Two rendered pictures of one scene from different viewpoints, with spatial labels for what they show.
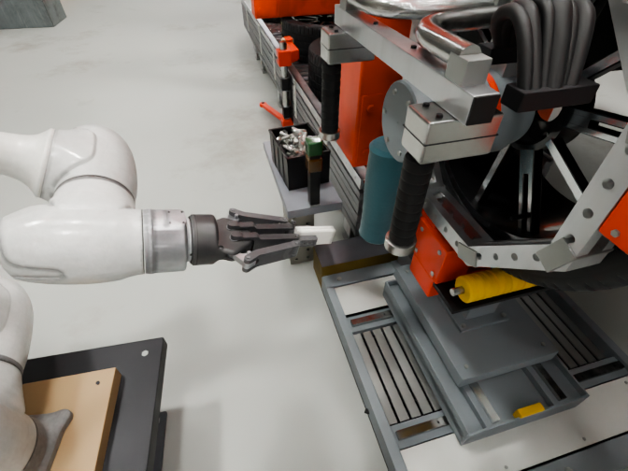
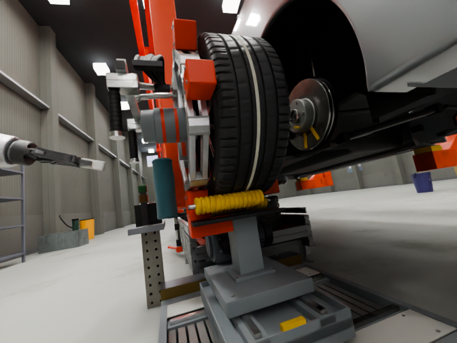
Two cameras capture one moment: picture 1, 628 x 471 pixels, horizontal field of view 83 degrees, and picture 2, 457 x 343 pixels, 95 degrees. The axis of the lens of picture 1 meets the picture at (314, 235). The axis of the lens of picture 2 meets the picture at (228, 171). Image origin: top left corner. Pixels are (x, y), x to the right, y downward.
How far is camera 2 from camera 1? 0.78 m
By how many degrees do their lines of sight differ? 52
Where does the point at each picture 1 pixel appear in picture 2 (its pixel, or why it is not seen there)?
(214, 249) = (24, 146)
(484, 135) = (131, 79)
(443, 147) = (114, 81)
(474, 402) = (242, 329)
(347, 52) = (134, 124)
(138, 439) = not seen: outside the picture
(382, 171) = (156, 167)
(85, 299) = not seen: outside the picture
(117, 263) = not seen: outside the picture
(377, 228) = (161, 205)
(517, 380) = (290, 315)
